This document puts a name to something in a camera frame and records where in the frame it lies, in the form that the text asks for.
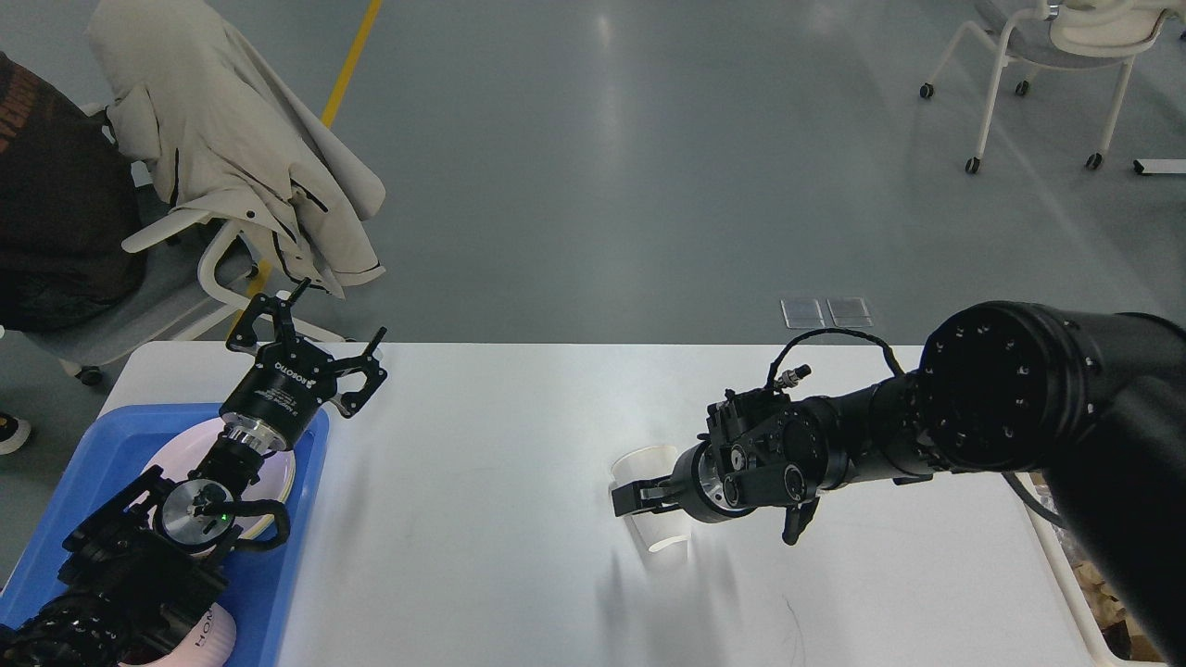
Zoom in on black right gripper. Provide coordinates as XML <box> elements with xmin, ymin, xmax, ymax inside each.
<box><xmin>612</xmin><ymin>442</ymin><xmax>742</xmax><ymax>523</ymax></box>

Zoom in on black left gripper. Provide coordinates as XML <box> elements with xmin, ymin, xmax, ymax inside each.
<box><xmin>218</xmin><ymin>277</ymin><xmax>388</xmax><ymax>452</ymax></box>

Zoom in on white paper cup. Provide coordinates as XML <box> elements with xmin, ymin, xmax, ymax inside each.
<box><xmin>610</xmin><ymin>445</ymin><xmax>691</xmax><ymax>557</ymax></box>

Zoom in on pink plate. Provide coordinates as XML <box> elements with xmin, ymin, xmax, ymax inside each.
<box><xmin>145</xmin><ymin>419</ymin><xmax>297</xmax><ymax>553</ymax></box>

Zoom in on pink mug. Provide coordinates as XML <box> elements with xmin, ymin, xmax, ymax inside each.
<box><xmin>117</xmin><ymin>604</ymin><xmax>237</xmax><ymax>666</ymax></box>

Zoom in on brown paper bag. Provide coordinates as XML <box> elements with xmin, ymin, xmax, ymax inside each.
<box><xmin>1066</xmin><ymin>547</ymin><xmax>1131</xmax><ymax>660</ymax></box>

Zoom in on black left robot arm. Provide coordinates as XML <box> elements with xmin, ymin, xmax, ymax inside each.
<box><xmin>4</xmin><ymin>282</ymin><xmax>388</xmax><ymax>666</ymax></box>

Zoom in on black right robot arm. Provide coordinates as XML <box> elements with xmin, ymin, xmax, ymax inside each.
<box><xmin>611</xmin><ymin>301</ymin><xmax>1185</xmax><ymax>666</ymax></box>

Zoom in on white chair with coat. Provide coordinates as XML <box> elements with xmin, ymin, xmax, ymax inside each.
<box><xmin>23</xmin><ymin>97</ymin><xmax>347</xmax><ymax>388</ymax></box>

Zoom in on blue plastic tray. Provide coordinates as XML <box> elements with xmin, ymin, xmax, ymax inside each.
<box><xmin>1</xmin><ymin>404</ymin><xmax>331</xmax><ymax>666</ymax></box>

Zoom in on beige coat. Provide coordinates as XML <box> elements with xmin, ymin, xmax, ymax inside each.
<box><xmin>87</xmin><ymin>1</ymin><xmax>385</xmax><ymax>298</ymax></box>

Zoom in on person in dark clothes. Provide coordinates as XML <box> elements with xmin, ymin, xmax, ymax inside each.
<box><xmin>0</xmin><ymin>51</ymin><xmax>147</xmax><ymax>455</ymax></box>

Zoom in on floor outlet plates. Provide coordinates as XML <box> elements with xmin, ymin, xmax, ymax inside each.
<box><xmin>780</xmin><ymin>296</ymin><xmax>874</xmax><ymax>330</ymax></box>

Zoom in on beige plastic bin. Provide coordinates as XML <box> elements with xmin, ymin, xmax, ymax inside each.
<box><xmin>1016</xmin><ymin>474</ymin><xmax>1165</xmax><ymax>666</ymax></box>

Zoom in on white furniture foot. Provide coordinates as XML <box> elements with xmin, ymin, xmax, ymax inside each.
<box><xmin>1131</xmin><ymin>157</ymin><xmax>1186</xmax><ymax>176</ymax></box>

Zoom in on white chair on wheels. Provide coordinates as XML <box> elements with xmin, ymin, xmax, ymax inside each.
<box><xmin>919</xmin><ymin>1</ymin><xmax>1182</xmax><ymax>176</ymax></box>

